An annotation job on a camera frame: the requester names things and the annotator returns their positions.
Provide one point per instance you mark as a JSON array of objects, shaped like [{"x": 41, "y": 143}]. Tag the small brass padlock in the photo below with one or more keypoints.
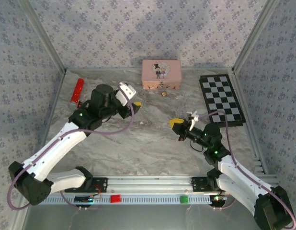
[{"x": 164, "y": 93}]

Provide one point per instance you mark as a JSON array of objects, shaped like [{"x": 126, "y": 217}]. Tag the pink tin box with couple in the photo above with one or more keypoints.
[{"x": 161, "y": 72}]

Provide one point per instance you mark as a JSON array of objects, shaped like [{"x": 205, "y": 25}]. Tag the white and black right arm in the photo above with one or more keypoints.
[{"x": 243, "y": 179}]

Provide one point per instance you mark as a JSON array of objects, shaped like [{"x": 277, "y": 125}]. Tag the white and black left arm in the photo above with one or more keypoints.
[{"x": 52, "y": 148}]

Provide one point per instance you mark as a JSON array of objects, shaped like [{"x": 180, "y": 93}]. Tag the red glitter microphone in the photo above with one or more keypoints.
[{"x": 77, "y": 92}]

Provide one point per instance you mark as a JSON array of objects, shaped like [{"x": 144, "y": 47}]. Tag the silver tin hasp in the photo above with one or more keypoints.
[{"x": 161, "y": 84}]

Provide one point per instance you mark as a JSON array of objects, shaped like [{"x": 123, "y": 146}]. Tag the black and white chessboard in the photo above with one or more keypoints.
[{"x": 221, "y": 98}]

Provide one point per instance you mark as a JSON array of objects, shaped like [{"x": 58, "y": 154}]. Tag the small circuit board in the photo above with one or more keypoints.
[
  {"x": 219, "y": 198},
  {"x": 84, "y": 199}
]

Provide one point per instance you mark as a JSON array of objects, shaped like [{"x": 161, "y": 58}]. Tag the green push button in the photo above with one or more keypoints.
[{"x": 184, "y": 199}]

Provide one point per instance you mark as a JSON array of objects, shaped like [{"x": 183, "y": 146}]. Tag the red push button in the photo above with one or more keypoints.
[{"x": 115, "y": 199}]

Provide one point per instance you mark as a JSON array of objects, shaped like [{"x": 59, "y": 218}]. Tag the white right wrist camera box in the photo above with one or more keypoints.
[{"x": 193, "y": 119}]

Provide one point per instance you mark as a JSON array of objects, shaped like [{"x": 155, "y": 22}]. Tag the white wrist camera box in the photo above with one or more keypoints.
[
  {"x": 125, "y": 92},
  {"x": 193, "y": 119}
]

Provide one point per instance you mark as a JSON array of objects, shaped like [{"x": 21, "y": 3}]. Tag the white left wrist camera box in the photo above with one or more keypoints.
[{"x": 125, "y": 92}]

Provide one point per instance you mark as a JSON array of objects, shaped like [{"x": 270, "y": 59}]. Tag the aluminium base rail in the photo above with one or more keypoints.
[{"x": 148, "y": 183}]

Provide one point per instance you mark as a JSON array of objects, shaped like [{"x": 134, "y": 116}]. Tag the aluminium frame post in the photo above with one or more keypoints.
[
  {"x": 255, "y": 36},
  {"x": 42, "y": 36}
]

